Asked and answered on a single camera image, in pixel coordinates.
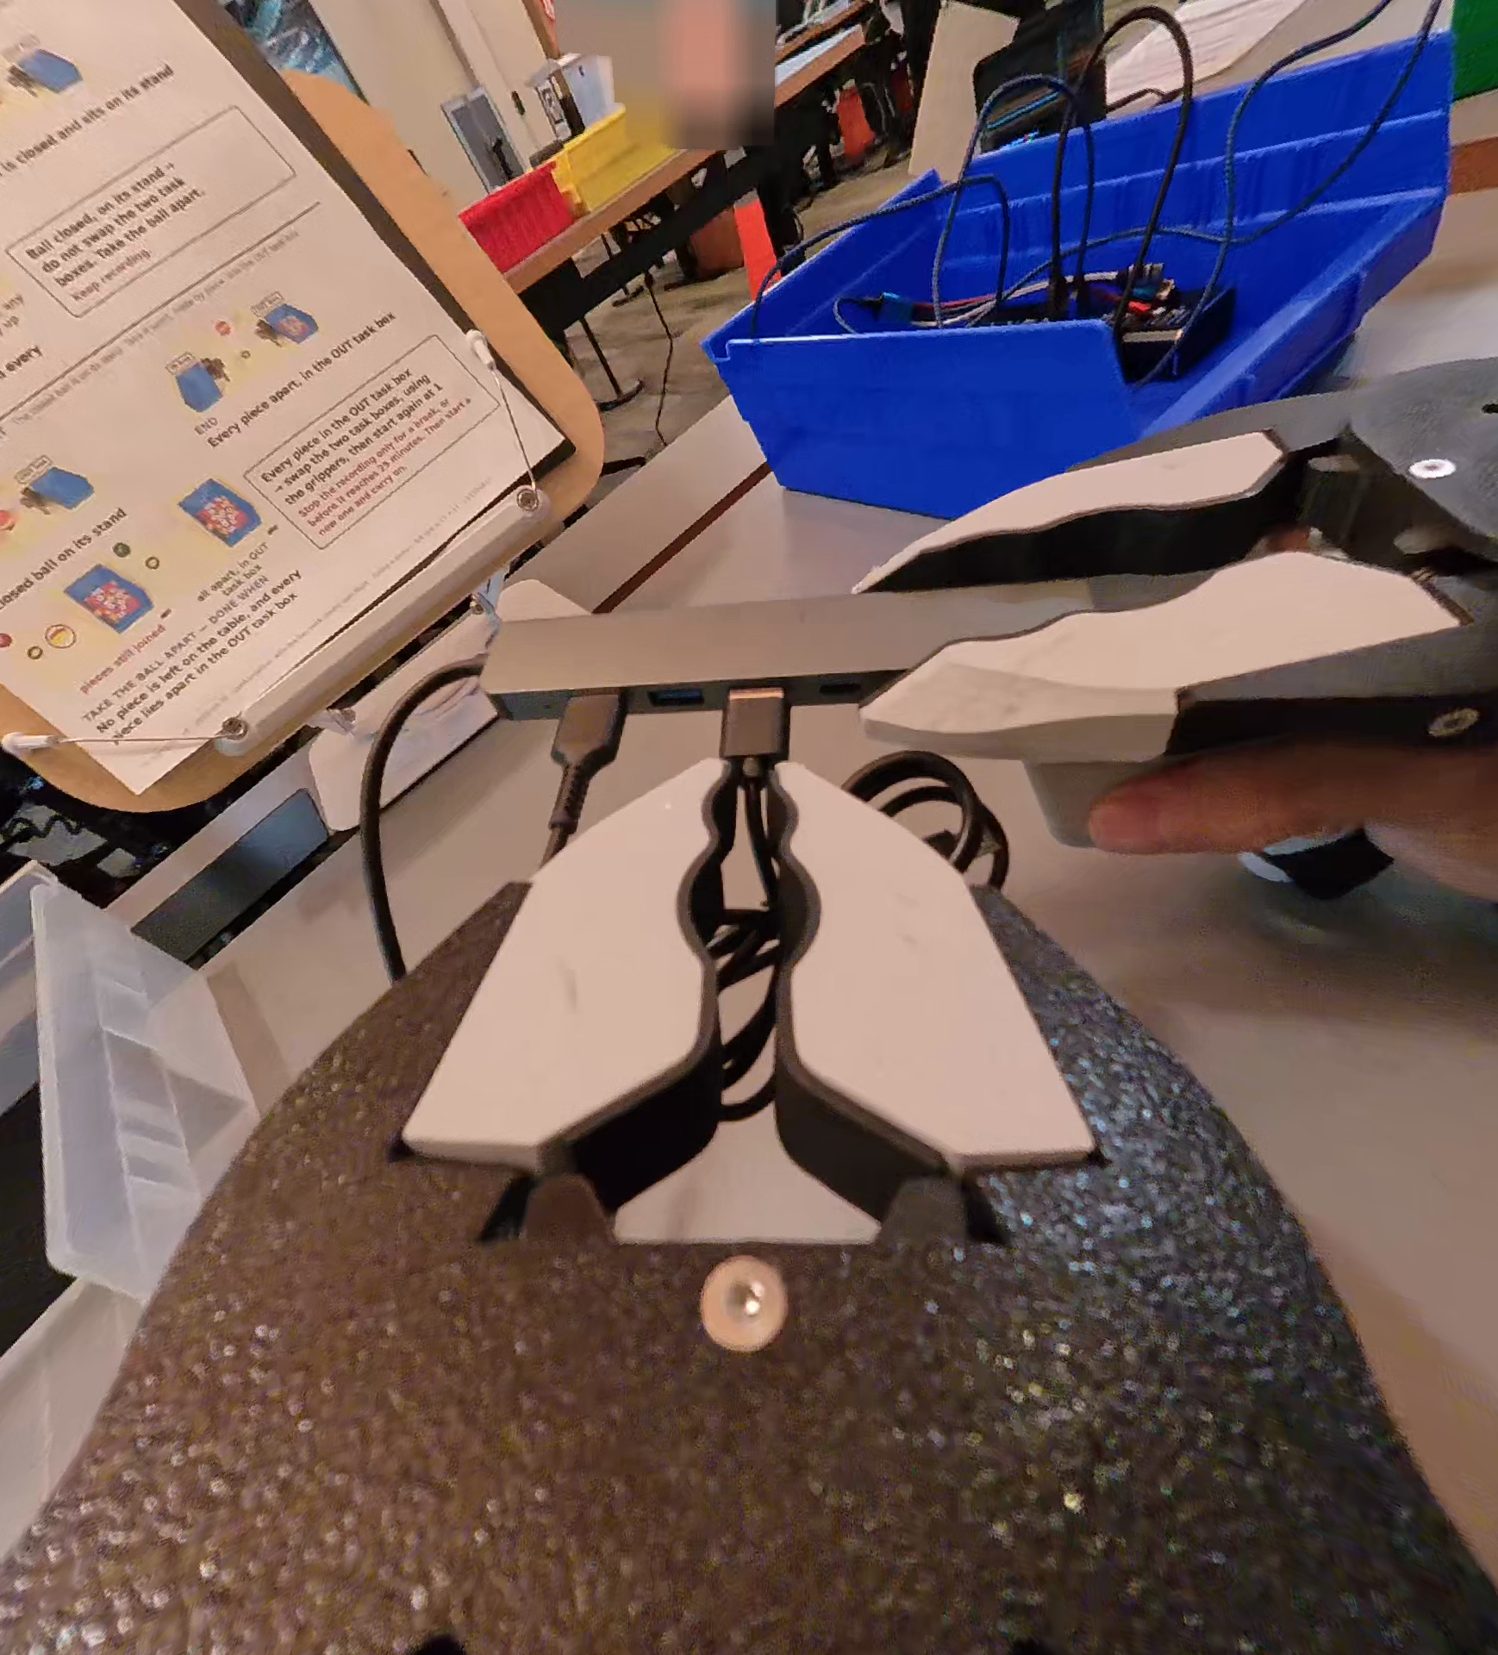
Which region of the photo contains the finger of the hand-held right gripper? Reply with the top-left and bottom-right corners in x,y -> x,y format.
852,431 -> 1314,601
857,550 -> 1470,851

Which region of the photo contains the grey desk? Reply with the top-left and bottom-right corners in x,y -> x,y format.
110,84 -> 1498,1655

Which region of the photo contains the thin black cable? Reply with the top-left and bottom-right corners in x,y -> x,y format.
1049,6 -> 1205,314

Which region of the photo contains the blue braided cable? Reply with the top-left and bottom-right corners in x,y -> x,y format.
746,173 -> 1018,343
1219,0 -> 1451,304

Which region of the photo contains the tangle of dark adapters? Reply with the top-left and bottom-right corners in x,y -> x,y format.
1055,262 -> 1236,384

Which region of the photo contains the blue plastic bin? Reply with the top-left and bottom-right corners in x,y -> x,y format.
702,33 -> 1454,500

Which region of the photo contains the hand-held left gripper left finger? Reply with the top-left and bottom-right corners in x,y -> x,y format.
399,758 -> 728,1214

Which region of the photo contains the yellow plastic bin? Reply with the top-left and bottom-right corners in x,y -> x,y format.
550,110 -> 680,216

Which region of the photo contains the instruction sheet on wooden stand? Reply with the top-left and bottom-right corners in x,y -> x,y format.
0,0 -> 607,832

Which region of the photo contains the printed instruction sheet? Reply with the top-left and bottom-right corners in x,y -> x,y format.
0,0 -> 570,796

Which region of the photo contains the grey USB hub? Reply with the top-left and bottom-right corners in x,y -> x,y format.
479,587 -> 1092,725

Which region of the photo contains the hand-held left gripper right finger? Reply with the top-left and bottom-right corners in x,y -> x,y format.
771,759 -> 1101,1220

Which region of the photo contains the black USB-C cable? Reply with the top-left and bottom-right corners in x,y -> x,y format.
549,697 -> 632,866

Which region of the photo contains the person's right hand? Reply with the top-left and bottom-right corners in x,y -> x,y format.
1086,735 -> 1498,915

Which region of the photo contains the wooden-edged table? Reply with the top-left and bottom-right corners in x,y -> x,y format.
488,0 -> 908,388

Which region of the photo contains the black USB-A cable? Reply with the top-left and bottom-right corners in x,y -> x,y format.
684,688 -> 1012,1128

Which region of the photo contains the short black hub cable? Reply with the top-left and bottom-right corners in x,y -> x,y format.
358,658 -> 491,980

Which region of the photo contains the red plastic bin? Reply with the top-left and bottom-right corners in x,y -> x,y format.
456,166 -> 580,274

